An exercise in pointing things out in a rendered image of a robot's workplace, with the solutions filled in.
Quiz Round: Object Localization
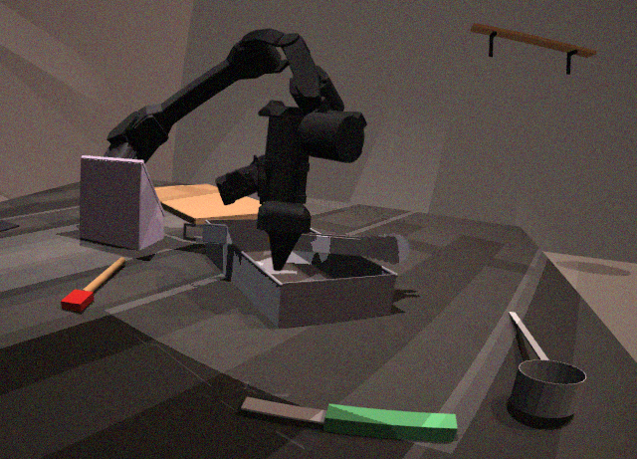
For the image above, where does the light brown wooden board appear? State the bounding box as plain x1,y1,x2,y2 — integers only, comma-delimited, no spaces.
154,184,262,225

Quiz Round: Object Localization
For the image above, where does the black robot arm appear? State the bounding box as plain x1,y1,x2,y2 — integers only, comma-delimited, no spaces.
104,28,367,205

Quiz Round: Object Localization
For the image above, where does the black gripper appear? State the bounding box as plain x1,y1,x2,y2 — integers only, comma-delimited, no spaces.
257,151,312,271

